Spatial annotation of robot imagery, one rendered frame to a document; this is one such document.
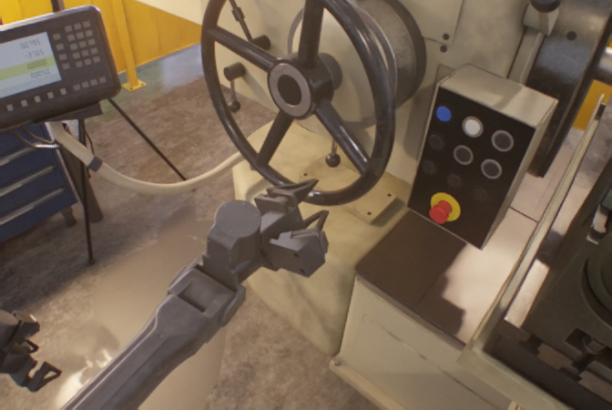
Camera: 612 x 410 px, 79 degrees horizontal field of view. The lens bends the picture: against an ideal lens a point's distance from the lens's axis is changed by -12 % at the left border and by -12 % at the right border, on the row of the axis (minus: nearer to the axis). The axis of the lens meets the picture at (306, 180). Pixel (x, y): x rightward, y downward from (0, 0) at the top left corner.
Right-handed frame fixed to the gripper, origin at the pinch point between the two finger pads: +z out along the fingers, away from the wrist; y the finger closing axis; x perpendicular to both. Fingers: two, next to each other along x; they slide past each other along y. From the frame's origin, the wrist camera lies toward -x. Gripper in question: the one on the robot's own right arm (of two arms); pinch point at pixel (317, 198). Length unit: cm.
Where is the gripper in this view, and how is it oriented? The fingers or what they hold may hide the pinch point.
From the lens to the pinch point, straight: 66.9
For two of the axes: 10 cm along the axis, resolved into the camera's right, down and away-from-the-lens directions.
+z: 6.6, -4.8, 5.7
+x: -6.8, -0.8, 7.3
